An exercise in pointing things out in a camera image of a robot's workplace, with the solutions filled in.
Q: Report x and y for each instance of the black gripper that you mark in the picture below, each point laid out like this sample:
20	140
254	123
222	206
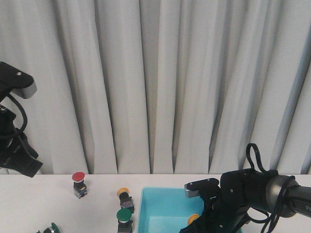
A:
240	197
15	151

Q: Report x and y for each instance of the yellow push button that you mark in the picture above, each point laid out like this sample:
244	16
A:
126	201
192	218

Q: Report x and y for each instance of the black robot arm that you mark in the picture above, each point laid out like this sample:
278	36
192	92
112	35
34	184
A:
292	197

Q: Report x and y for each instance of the light blue plastic box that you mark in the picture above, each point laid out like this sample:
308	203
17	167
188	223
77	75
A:
166	210

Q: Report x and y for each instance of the upright red push button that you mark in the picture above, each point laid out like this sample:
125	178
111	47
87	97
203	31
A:
79	187

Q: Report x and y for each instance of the upright green push button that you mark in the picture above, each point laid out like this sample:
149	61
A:
125	222

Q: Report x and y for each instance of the lying yellow push button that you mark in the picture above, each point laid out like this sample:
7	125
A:
126	201

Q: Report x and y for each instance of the lying green push button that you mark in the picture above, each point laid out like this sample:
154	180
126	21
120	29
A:
53	228

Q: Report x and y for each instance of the grey pleated curtain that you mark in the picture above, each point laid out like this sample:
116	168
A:
163	86

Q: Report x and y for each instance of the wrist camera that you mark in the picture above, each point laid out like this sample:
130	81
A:
192	189
16	81

